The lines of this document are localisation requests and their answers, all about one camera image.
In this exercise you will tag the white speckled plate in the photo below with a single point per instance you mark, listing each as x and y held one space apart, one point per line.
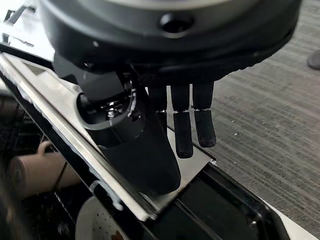
100 225

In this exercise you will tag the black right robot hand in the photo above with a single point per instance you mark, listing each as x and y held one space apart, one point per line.
140 37

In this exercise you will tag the dark dishwasher rack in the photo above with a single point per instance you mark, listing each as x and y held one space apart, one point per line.
17 135

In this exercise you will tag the beige ceramic mug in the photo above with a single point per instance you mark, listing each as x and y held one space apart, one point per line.
37 172

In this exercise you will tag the black steel-edged dishwasher door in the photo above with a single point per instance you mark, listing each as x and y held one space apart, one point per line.
75 130

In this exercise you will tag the dark shoe tip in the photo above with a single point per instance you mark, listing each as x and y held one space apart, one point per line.
314 60

